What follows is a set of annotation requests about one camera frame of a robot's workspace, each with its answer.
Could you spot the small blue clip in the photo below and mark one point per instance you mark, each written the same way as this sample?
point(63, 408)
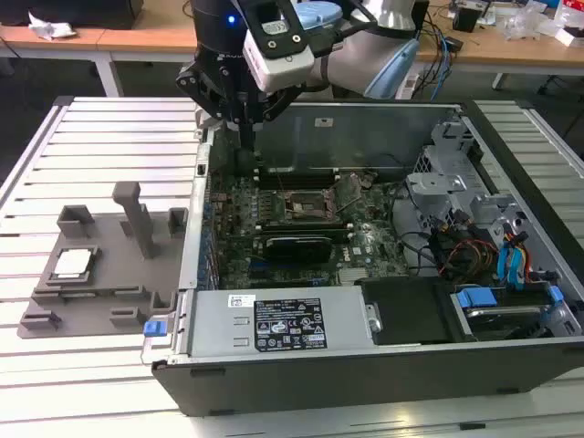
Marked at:
point(556, 295)

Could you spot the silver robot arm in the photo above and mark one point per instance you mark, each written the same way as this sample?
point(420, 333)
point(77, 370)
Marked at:
point(351, 68)

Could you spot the crumpled white paper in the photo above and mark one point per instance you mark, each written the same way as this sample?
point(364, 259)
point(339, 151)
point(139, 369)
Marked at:
point(50, 29)

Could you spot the black office chair base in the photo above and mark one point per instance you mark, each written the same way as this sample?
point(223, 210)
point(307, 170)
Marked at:
point(545, 86)

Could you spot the black adapter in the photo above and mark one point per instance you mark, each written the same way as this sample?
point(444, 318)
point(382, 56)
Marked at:
point(454, 44)

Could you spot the white power strip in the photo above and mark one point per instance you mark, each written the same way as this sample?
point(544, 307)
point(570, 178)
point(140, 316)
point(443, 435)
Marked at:
point(407, 86)

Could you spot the black RAM slot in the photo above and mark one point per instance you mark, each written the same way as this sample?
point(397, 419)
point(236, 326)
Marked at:
point(267, 184)
point(296, 225)
point(264, 173)

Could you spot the dark RAM stick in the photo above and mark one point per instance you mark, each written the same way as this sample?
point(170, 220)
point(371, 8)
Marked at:
point(340, 233)

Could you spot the large black box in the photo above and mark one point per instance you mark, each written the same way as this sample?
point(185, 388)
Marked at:
point(68, 11)

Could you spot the blue case latch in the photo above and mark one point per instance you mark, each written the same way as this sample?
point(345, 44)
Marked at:
point(153, 329)

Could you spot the small black box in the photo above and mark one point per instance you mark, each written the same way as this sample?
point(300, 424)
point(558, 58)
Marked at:
point(466, 20)

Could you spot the silver hard disk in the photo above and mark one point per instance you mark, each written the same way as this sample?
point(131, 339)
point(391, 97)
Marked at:
point(502, 315)

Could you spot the metal drive cage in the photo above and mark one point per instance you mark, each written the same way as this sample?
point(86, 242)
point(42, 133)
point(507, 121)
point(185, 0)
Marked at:
point(433, 182)

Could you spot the long wooden desk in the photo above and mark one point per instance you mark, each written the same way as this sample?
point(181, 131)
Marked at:
point(150, 36)

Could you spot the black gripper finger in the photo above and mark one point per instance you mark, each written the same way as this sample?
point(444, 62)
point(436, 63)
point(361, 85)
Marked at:
point(280, 102)
point(205, 91)

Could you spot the small silver heatsink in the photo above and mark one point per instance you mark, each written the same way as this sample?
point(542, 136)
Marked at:
point(353, 274)

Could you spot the white and black box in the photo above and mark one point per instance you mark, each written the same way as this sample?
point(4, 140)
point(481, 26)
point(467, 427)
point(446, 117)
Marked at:
point(572, 36)

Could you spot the black PC case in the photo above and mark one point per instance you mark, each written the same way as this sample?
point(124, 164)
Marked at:
point(319, 383)

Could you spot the clear plastic bags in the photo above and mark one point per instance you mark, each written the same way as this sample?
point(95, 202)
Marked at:
point(524, 23)

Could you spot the green motherboard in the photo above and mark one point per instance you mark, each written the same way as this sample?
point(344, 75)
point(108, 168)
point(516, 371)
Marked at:
point(369, 228)

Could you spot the short wooden desk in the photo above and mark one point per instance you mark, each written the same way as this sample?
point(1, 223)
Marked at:
point(18, 43)

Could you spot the CPU socket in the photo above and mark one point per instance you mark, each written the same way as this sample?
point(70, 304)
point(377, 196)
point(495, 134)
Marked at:
point(303, 207)

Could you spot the grey parts rack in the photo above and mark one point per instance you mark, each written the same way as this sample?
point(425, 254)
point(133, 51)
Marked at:
point(118, 269)

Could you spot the black plastic cover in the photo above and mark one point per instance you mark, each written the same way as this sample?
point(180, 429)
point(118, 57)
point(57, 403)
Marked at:
point(406, 310)

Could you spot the grey case latch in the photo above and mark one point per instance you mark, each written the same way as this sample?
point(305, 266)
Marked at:
point(203, 119)

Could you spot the grey power supply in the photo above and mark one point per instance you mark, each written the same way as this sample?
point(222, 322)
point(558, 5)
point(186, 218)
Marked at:
point(214, 328)

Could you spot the silver CPU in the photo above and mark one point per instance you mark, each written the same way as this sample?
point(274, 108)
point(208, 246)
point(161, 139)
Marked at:
point(74, 262)

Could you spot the green RAM stick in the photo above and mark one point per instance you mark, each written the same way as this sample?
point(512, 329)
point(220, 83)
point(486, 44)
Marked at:
point(100, 294)

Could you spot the red and white package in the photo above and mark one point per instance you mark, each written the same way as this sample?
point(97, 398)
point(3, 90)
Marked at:
point(572, 7)

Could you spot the round coin cell battery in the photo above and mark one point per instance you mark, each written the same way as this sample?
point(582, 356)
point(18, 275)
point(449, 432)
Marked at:
point(366, 182)

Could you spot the black graphics card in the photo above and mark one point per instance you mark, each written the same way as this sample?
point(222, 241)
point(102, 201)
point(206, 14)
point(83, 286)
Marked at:
point(299, 250)

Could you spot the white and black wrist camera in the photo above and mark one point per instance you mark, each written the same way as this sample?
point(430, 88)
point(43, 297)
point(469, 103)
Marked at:
point(283, 68)

